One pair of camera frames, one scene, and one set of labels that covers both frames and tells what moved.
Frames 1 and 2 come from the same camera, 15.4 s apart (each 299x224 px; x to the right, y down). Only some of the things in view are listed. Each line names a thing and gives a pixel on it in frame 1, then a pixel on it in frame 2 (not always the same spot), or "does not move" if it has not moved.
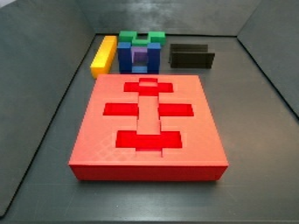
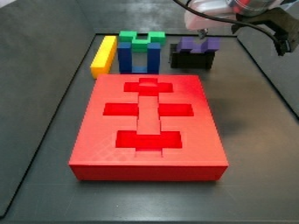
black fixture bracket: [191, 56] does not move
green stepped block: [129, 37] does not move
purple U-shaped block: [139, 56] -> [188, 43]
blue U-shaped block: [152, 67] does not move
